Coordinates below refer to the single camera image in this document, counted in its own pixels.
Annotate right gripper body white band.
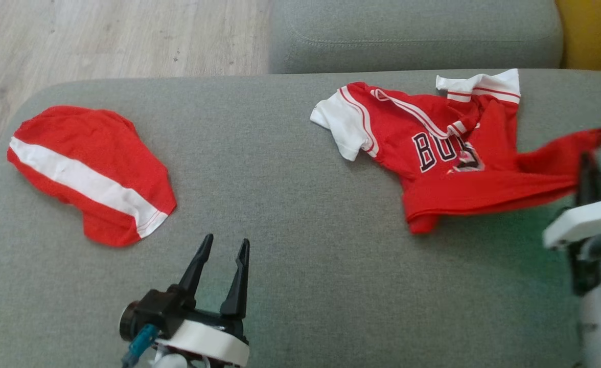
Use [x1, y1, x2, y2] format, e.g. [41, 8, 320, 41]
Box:
[543, 201, 601, 297]

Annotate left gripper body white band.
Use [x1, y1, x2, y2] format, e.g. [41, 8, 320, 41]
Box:
[155, 306, 250, 367]

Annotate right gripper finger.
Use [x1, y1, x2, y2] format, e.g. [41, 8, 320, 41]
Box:
[576, 152, 601, 205]

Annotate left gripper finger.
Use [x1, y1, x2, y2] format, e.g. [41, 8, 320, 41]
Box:
[220, 238, 251, 319]
[178, 234, 214, 308]

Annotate red white basketball jersey shirt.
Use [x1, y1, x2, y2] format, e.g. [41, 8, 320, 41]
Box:
[310, 68, 601, 236]

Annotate red shorts with white stripe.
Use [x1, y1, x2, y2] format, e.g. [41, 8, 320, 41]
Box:
[7, 105, 177, 248]

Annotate large grey sofa chaise cushion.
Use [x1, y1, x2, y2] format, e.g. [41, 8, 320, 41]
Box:
[0, 69, 601, 368]

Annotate wide yellow sofa back cushion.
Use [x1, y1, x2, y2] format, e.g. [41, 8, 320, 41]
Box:
[556, 0, 601, 75]

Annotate long grey sofa seat cushion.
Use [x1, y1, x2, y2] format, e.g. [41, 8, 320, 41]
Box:
[269, 0, 564, 75]

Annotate black cable with teal connector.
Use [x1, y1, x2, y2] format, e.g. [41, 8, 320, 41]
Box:
[122, 324, 159, 368]

